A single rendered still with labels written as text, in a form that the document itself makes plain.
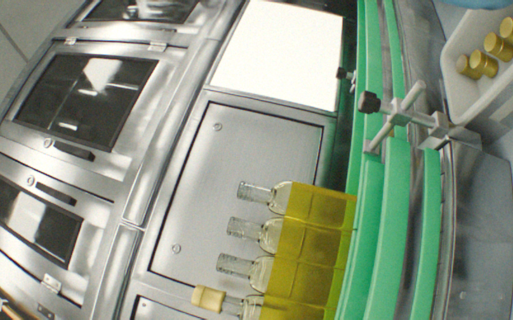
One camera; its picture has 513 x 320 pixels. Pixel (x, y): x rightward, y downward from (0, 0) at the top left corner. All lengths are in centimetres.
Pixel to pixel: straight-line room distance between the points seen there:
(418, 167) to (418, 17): 49
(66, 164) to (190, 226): 39
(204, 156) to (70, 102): 51
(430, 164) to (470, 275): 15
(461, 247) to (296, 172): 37
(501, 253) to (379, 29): 52
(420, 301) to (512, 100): 28
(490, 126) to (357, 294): 31
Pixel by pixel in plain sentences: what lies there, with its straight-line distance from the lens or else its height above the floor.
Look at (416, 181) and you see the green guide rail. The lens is 35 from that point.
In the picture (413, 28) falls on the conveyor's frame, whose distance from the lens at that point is 70.
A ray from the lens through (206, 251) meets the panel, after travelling 54.
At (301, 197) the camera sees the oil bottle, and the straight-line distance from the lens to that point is 40.
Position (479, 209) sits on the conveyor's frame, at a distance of 38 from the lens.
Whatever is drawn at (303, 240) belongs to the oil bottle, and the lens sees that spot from 39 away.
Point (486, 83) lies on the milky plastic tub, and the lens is 53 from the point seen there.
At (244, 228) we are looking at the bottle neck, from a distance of 40.
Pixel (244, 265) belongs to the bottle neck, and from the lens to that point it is 40.
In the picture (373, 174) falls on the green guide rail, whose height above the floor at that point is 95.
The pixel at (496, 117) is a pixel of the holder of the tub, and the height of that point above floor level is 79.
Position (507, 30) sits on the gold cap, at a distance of 46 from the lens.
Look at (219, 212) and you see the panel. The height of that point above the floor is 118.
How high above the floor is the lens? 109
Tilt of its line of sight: 5 degrees up
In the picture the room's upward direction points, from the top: 76 degrees counter-clockwise
